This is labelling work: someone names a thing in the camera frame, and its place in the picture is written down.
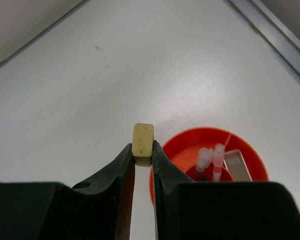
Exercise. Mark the black gel pen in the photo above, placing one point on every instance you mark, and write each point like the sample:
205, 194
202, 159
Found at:
204, 158

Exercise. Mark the orange round divided container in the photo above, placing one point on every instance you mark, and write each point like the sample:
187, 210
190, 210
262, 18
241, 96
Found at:
183, 150

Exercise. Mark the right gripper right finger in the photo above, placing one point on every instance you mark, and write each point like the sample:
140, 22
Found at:
189, 210

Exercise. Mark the small yellow eraser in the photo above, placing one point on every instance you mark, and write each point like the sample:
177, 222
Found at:
142, 144

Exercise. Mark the aluminium rail right side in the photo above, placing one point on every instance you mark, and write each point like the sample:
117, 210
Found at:
272, 32

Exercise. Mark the pink pen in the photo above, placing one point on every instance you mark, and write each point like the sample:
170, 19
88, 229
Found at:
218, 161

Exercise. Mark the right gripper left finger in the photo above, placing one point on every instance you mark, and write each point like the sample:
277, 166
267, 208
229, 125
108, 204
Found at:
97, 208

